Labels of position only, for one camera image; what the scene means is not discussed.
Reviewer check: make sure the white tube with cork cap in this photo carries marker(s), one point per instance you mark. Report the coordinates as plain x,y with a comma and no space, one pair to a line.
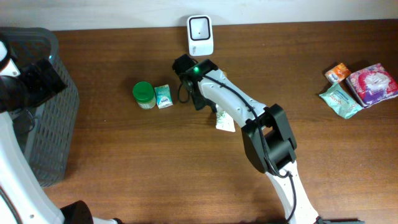
224,121

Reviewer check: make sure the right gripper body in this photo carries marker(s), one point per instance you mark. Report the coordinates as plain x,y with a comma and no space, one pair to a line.
199,100

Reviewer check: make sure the white barcode scanner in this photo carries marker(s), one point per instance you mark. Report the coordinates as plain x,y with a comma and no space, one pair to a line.
200,35

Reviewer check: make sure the small teal tissue pack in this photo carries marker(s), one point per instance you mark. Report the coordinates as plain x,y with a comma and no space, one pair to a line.
163,96

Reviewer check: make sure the green lid jar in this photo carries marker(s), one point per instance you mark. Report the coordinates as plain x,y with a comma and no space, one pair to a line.
144,95

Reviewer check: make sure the teal wet wipes pack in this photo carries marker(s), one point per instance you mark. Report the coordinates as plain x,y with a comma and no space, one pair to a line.
340,102

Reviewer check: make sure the orange tissue pack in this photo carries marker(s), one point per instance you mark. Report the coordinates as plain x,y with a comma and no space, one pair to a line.
338,73

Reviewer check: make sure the grey plastic mesh basket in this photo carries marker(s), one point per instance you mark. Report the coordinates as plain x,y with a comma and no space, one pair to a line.
44,134

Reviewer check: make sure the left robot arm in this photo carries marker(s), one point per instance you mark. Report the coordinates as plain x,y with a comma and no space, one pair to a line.
39,104

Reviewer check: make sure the purple red pad pack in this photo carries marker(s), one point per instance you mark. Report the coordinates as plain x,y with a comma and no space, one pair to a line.
372,85

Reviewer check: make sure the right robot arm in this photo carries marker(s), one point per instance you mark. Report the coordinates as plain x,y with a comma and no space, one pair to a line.
268,139

